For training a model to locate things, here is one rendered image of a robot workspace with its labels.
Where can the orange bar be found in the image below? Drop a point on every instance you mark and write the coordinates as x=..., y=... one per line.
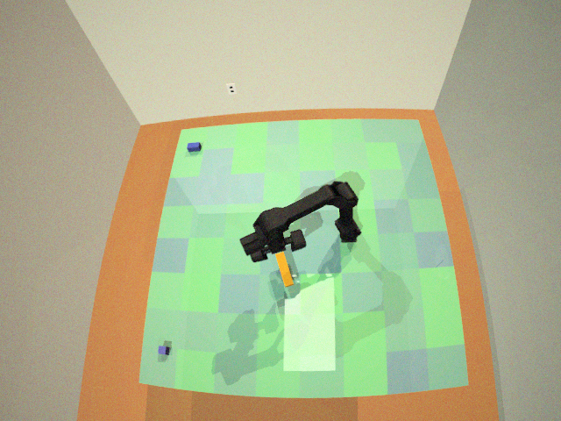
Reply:
x=284, y=270

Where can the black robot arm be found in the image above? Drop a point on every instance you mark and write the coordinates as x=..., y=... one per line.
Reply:
x=271, y=224

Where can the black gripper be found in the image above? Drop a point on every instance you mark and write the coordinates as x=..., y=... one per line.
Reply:
x=296, y=240

